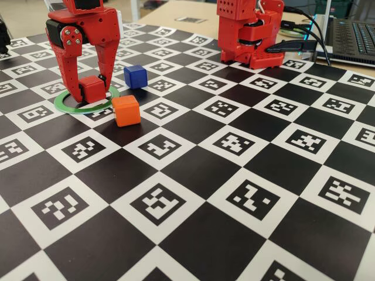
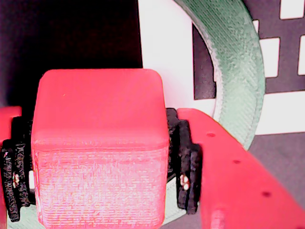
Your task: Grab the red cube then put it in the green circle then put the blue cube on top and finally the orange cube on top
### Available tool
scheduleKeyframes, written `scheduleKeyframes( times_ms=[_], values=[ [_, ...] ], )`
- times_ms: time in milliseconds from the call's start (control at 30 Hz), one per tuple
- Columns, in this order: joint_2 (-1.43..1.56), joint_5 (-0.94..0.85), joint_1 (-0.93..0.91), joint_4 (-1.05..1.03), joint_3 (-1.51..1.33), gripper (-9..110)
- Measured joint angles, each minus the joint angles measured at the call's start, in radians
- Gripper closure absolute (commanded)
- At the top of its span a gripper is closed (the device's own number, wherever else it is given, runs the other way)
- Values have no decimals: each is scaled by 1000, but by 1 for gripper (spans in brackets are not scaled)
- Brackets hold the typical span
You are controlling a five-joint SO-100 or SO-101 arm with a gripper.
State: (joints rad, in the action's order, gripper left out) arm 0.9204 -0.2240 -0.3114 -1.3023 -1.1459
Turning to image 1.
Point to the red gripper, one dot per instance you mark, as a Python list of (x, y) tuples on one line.
[(93, 26)]

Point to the red cube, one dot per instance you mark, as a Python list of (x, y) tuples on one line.
[(91, 89)]

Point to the blue cube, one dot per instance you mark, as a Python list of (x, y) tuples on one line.
[(135, 76)]

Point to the orange cube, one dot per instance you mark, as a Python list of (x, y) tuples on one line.
[(126, 111)]

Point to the red robot arm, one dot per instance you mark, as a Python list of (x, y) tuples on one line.
[(231, 35)]

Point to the white table leg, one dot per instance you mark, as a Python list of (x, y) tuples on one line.
[(136, 10)]

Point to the black device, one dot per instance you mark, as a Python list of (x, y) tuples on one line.
[(3, 35)]

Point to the small printed marker sheet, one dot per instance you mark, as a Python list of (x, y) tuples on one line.
[(190, 20)]

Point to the black white marker mat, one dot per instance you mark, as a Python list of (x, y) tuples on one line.
[(205, 175)]

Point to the black clamp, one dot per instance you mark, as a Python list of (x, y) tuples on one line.
[(293, 46)]

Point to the dark laptop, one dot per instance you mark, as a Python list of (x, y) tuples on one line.
[(351, 38)]

